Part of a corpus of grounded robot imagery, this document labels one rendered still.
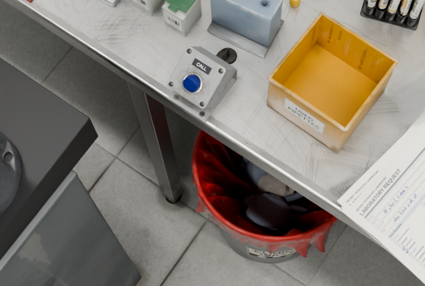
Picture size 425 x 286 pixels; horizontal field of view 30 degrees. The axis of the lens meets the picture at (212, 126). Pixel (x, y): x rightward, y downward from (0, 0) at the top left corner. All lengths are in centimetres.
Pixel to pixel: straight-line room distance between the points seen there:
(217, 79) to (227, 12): 12
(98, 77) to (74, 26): 93
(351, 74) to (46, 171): 48
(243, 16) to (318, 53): 14
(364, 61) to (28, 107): 49
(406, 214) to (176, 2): 46
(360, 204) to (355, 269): 90
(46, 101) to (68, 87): 106
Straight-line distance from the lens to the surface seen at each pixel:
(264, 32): 120
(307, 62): 123
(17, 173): 112
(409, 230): 116
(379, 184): 117
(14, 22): 235
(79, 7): 130
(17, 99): 117
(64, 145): 113
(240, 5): 117
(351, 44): 118
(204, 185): 163
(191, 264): 203
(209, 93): 115
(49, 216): 121
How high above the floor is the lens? 199
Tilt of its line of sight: 69 degrees down
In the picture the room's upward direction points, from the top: 4 degrees counter-clockwise
